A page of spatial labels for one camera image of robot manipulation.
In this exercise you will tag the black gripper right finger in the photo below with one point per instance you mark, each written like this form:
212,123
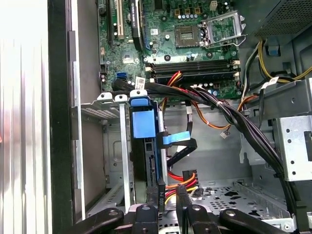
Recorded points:
195,219

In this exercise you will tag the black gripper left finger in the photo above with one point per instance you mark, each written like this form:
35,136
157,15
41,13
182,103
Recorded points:
146,219

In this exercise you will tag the hard disk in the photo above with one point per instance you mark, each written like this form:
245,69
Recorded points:
142,122

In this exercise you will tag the metal disk bay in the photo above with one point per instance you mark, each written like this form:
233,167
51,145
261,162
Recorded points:
124,146

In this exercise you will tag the black RAM slot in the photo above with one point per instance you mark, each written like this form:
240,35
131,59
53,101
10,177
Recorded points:
195,72
195,64
195,68
207,78

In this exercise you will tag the black expansion slot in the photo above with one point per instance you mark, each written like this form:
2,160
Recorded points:
110,24

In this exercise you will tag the white expansion slot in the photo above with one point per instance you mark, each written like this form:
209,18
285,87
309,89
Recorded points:
120,22

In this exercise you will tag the metal drive cage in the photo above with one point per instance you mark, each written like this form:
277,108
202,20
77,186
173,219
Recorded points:
292,146

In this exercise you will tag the black PC case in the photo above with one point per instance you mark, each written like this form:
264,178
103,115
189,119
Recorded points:
59,122

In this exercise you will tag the green motherboard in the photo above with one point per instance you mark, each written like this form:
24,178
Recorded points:
158,39

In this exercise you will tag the CPU socket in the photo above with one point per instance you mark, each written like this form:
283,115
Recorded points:
187,36

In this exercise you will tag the black graphics card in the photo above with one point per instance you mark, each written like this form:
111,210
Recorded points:
136,24

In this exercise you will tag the metal socket cover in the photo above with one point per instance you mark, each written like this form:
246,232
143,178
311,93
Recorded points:
239,26

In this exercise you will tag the grey power supply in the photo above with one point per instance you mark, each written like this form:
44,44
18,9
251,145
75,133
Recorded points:
285,17

